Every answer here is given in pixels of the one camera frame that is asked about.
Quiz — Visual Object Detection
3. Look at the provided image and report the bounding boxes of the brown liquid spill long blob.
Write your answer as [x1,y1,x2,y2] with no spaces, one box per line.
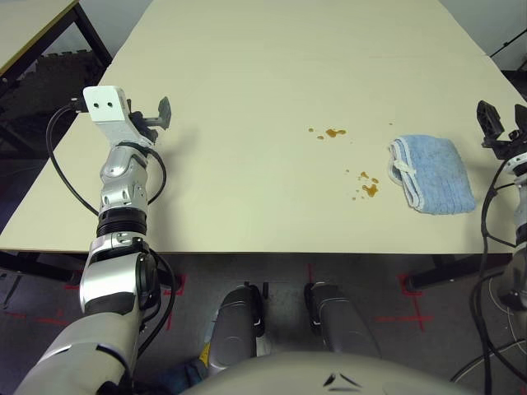
[307,127,347,142]

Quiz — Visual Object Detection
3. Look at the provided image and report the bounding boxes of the black tripod leg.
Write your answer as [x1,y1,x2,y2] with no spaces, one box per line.
[487,26,527,59]

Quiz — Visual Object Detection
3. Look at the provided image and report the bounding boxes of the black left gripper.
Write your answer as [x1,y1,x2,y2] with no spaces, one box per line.
[126,95,173,143]

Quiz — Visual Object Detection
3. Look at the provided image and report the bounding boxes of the silver robot leg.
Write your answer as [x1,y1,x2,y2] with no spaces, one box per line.
[303,281,383,364]
[203,282,272,382]

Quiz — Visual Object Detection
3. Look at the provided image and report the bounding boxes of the silver robot left leg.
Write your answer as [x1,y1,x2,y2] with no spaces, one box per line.
[203,282,272,382]

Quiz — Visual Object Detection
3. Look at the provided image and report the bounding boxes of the blue fabric with yellow patch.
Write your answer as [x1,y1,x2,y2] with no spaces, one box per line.
[157,343,213,395]

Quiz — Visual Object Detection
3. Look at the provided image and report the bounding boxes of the black left wrist cable loop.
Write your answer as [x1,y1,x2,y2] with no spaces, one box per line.
[142,145,168,206]

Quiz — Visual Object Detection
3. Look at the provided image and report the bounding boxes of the black left camera cable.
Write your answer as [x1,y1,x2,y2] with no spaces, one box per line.
[45,104,102,217]

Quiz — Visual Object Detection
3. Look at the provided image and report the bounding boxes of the black table leg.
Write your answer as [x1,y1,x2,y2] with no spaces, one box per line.
[0,250,91,286]
[405,254,510,295]

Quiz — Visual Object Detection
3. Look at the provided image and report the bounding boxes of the black left elbow cable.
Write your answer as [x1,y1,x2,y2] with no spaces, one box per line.
[135,242,179,371]

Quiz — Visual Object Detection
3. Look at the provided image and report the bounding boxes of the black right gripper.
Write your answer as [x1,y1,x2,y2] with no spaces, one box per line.
[476,100,527,163]

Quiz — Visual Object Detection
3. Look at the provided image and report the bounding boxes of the silver robot right leg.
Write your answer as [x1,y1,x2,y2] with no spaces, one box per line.
[303,281,383,364]

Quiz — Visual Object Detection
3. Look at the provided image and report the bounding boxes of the wooden side table black frame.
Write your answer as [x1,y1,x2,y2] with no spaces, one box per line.
[0,0,114,160]

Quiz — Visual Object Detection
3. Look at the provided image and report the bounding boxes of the grey robot torso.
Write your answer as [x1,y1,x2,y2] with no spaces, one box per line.
[176,351,469,395]

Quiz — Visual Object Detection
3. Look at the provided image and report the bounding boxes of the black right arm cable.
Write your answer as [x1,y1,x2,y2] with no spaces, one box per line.
[470,158,518,395]

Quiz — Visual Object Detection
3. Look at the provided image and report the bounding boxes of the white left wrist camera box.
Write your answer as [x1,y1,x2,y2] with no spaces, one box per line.
[82,85,128,123]

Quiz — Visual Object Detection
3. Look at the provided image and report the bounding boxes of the blue rag with white edging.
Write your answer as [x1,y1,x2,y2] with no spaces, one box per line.
[387,133,478,215]

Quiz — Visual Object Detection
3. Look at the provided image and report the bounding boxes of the brown liquid spill scattered drops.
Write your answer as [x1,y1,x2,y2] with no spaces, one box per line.
[344,169,380,202]

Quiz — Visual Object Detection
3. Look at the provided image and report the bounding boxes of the black foam floor mat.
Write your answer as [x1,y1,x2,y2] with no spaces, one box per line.
[0,49,105,137]

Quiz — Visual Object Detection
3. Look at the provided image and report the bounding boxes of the white floor cable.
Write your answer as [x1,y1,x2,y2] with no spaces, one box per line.
[450,274,527,384]

